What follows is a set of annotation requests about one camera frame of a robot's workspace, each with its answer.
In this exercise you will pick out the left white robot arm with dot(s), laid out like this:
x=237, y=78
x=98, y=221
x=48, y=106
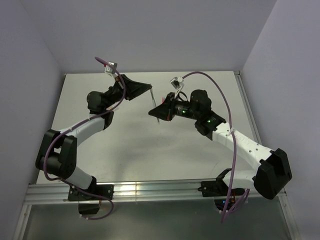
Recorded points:
x=57, y=155

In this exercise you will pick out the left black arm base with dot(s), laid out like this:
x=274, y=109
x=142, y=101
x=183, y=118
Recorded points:
x=87, y=195

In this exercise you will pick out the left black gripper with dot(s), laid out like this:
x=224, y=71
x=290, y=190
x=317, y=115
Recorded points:
x=133, y=89

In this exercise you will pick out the aluminium mounting rail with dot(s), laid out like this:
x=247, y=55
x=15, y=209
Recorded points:
x=124, y=192

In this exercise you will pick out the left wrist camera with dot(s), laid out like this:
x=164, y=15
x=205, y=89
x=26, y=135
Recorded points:
x=110, y=68

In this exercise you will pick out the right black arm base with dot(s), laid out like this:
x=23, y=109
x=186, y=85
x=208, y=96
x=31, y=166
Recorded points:
x=218, y=188

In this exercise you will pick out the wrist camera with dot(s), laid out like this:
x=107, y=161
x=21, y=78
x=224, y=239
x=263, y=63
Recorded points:
x=178, y=84
x=110, y=68

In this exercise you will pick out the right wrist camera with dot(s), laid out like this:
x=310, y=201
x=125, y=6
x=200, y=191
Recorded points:
x=178, y=84

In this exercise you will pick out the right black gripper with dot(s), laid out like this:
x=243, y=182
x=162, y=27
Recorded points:
x=165, y=111

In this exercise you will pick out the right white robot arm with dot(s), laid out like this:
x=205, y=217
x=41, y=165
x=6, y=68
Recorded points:
x=270, y=168

